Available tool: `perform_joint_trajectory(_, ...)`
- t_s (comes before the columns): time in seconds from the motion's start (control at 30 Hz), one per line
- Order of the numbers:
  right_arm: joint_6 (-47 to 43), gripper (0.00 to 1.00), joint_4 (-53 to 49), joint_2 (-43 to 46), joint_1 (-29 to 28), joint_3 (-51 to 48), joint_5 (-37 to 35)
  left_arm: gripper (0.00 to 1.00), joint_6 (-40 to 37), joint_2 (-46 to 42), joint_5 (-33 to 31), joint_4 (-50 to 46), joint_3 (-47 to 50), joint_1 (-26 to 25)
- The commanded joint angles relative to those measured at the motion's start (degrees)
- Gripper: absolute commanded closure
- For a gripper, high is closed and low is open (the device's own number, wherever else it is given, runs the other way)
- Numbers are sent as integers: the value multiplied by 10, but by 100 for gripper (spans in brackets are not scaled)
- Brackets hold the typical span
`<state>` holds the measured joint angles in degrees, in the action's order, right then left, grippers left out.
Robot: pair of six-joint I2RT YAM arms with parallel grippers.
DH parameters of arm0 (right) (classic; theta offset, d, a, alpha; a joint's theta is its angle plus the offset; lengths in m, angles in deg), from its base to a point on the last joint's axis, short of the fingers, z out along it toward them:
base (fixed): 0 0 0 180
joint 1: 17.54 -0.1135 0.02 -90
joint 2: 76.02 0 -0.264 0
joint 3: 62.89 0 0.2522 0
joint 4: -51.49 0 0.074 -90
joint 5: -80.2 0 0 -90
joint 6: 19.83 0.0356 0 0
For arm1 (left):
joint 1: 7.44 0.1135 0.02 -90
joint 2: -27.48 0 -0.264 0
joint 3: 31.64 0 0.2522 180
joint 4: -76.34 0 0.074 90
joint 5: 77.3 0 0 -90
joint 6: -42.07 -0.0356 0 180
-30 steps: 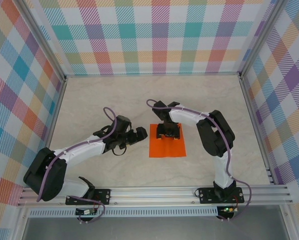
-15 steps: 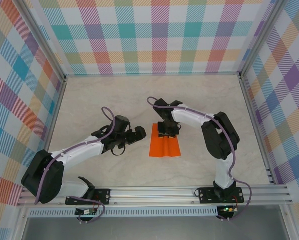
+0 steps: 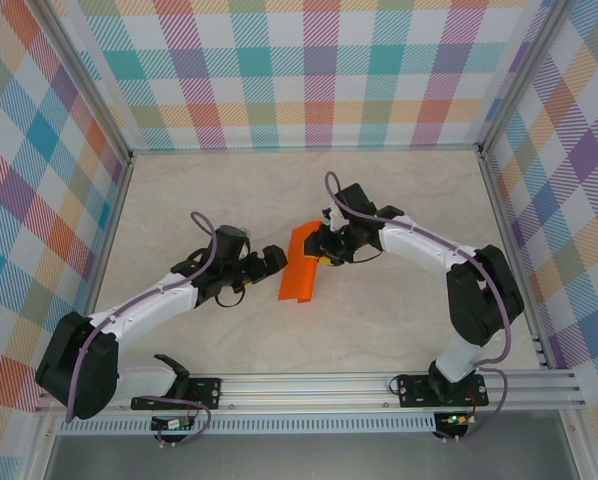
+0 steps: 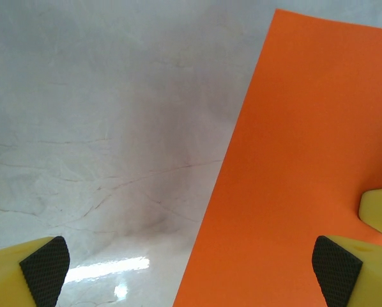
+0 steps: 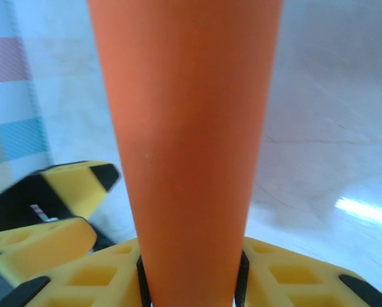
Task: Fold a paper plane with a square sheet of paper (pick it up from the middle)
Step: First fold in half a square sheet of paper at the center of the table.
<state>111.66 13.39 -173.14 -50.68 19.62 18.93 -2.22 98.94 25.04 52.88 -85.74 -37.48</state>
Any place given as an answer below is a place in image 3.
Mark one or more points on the orange paper sheet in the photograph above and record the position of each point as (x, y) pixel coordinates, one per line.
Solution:
(299, 280)

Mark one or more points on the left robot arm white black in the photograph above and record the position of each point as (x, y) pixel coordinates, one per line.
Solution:
(144, 310)

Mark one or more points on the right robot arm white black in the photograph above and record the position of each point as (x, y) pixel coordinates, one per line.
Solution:
(419, 245)

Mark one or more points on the black circuit board white label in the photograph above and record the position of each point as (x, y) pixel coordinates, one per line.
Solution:
(171, 424)

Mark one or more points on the grey metal panel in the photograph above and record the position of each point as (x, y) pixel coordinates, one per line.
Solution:
(304, 457)

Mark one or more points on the small circuit board green light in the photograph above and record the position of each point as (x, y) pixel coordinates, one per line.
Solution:
(456, 419)

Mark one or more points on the aluminium frame crossbar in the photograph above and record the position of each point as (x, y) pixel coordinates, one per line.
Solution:
(304, 148)

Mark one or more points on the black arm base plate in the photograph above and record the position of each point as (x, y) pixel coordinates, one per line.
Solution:
(206, 390)
(411, 392)

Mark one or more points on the long aluminium mounting rail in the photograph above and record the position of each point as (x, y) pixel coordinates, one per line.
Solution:
(304, 390)

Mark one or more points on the aluminium side rail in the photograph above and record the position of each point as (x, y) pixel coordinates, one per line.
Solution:
(104, 250)
(511, 250)

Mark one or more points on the aluminium frame post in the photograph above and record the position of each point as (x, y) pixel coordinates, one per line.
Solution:
(521, 80)
(86, 85)

